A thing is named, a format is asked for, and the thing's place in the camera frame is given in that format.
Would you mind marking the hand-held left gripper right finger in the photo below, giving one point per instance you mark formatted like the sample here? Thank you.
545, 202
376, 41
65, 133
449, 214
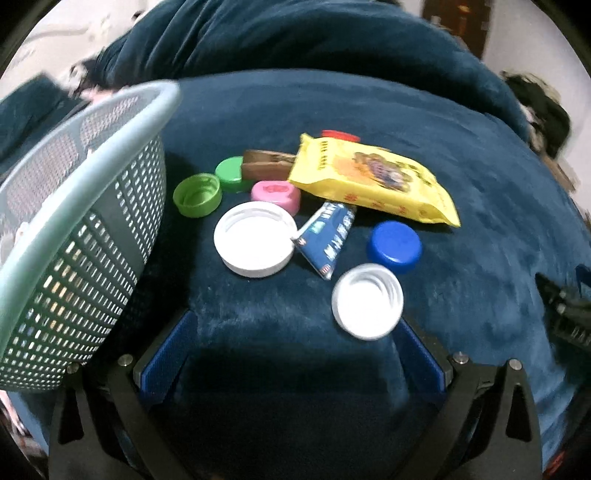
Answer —
422, 364

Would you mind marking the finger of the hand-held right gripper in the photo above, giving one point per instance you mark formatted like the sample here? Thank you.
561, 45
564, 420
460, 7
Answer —
565, 314

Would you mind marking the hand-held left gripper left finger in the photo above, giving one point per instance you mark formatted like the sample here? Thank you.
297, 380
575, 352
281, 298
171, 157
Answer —
168, 353

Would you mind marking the small white bottle cap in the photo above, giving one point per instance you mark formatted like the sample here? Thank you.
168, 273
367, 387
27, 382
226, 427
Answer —
368, 302

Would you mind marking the blue bottle cap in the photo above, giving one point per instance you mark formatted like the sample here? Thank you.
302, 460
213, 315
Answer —
395, 244

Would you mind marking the large white jar lid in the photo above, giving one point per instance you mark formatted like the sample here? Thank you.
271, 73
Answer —
255, 240

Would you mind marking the light blue plastic basket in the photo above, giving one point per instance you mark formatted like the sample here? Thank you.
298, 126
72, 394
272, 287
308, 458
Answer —
69, 230

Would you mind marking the blue sachet packet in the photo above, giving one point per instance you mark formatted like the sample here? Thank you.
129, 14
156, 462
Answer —
323, 240

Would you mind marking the green bottle cap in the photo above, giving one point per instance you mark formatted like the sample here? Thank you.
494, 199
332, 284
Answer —
229, 173
196, 196

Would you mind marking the pink bottle cap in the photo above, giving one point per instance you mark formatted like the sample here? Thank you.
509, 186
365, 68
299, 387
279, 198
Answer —
275, 194

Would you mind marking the yellow snack packet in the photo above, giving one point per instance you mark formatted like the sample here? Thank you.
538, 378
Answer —
374, 177

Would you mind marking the brown chocolate bar wrapper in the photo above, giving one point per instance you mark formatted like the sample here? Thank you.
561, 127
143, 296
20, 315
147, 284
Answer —
265, 165

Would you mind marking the red bottle cap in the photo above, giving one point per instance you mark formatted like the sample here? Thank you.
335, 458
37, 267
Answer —
340, 135

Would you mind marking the dark cloth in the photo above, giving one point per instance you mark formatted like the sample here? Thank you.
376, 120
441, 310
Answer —
540, 110

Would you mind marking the dark blue pillow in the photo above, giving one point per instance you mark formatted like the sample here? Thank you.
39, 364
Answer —
27, 115

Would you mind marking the dark blue folded duvet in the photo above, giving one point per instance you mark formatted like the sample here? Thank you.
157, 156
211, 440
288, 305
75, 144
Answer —
300, 41

